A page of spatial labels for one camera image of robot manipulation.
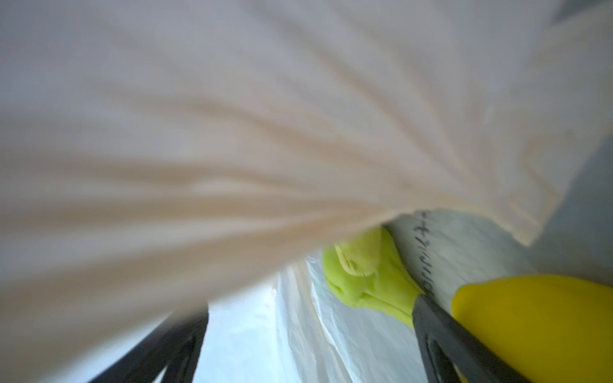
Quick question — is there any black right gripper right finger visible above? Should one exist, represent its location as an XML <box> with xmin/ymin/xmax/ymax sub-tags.
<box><xmin>413</xmin><ymin>295</ymin><xmax>528</xmax><ymax>383</ymax></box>

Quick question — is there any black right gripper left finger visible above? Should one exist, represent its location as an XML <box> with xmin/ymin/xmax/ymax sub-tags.
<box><xmin>92</xmin><ymin>309</ymin><xmax>209</xmax><ymax>383</ymax></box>

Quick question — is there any yellow lemon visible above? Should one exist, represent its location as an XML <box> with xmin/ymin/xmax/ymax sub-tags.
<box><xmin>451</xmin><ymin>274</ymin><xmax>612</xmax><ymax>382</ymax></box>

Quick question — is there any green chayote fruit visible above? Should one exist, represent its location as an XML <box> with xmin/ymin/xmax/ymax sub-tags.
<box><xmin>322</xmin><ymin>226</ymin><xmax>424</xmax><ymax>327</ymax></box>

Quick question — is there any cream plastic bag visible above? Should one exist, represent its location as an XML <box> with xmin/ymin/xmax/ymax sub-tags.
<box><xmin>1</xmin><ymin>1</ymin><xmax>612</xmax><ymax>382</ymax></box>

